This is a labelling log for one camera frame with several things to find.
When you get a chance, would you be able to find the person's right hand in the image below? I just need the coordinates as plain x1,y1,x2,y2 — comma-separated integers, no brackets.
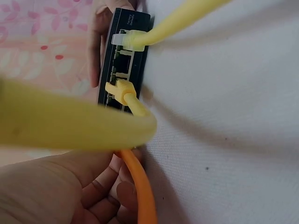
87,0,139,88

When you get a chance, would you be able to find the person's left hand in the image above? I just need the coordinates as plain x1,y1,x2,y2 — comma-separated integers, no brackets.
0,149,144,224

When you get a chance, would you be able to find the black network switch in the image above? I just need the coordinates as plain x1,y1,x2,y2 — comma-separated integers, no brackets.
97,7,155,115

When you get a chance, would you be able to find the orange cable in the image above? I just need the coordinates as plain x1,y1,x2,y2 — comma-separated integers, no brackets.
114,149,160,224

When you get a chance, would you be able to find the yellow cable with clear plug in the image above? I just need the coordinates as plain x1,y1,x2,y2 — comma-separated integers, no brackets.
112,0,234,51

